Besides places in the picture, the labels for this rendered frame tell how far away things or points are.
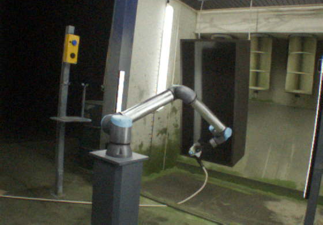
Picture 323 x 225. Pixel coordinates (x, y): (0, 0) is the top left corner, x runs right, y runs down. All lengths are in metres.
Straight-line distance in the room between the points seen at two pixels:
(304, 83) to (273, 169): 1.09
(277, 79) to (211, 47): 1.33
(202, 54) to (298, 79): 1.24
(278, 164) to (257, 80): 1.08
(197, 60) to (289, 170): 1.69
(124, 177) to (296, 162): 2.26
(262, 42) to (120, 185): 2.61
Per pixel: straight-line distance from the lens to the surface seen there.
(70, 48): 2.63
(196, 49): 3.06
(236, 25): 3.82
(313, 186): 1.71
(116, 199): 1.94
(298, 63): 3.56
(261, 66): 3.68
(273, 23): 3.68
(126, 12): 2.93
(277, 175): 3.51
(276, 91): 3.97
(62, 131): 2.71
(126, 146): 1.94
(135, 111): 2.14
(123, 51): 2.87
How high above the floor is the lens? 1.13
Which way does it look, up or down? 3 degrees down
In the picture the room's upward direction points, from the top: 6 degrees clockwise
